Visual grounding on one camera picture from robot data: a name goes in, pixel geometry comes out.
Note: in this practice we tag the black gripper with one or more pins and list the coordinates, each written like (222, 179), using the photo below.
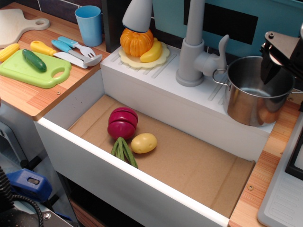
(281, 51)

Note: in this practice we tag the stainless steel pot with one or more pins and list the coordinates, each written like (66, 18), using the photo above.
(247, 99)

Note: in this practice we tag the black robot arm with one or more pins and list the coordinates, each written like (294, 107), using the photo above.
(281, 51)

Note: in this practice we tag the white toy sink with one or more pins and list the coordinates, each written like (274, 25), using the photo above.
(74, 134)

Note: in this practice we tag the grey toy faucet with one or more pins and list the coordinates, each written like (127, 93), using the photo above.
(194, 62)

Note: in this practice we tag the wooden countertop right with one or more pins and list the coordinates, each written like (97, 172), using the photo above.
(246, 210)

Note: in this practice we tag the wooden countertop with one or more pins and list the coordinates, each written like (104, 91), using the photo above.
(35, 102)
(246, 210)

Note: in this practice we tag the yellow toy banana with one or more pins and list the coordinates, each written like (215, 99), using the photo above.
(154, 53)

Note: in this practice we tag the brown cardboard sheet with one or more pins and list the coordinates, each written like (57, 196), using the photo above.
(201, 171)

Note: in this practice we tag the cream scalloped toy plate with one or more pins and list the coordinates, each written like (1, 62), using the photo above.
(136, 63)

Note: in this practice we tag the orange toy pumpkin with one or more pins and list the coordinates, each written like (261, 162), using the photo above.
(136, 44)

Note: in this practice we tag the grey toy stove top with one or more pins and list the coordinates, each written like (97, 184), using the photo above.
(282, 205)

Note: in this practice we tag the yellow toy potato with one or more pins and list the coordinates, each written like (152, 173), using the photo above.
(143, 143)

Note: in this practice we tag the purple toy beet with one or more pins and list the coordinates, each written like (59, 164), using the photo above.
(122, 125)

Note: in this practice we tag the blue plastic cup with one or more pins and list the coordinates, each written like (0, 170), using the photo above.
(90, 25)

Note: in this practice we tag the wooden countertop left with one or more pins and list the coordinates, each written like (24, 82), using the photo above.
(35, 102)

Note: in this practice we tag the green toy cucumber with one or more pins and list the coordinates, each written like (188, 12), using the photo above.
(34, 60)

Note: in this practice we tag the green plastic cutting board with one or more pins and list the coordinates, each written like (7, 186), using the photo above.
(16, 67)

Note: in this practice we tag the wooden cutting board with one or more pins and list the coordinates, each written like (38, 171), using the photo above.
(13, 25)

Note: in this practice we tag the yellow toy corn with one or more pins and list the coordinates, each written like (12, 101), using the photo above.
(8, 51)

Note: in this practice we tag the blue clamp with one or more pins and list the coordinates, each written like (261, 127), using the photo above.
(30, 184)

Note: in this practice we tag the blue handled toy spatula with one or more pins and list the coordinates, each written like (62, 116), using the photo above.
(87, 61)

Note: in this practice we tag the blue handled toy fork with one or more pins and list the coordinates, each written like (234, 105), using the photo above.
(86, 51)

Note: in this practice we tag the yellow handled toy knife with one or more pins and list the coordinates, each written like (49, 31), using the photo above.
(40, 47)

